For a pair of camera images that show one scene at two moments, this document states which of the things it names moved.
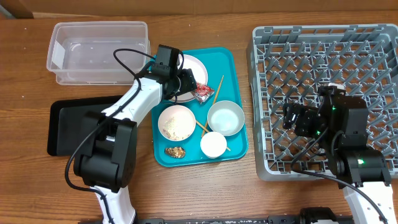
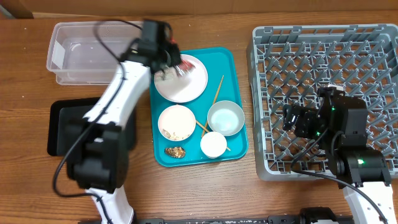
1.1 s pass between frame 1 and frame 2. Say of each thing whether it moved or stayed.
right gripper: stayed
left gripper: moved
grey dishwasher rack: stayed
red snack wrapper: moved
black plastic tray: stayed
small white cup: stayed
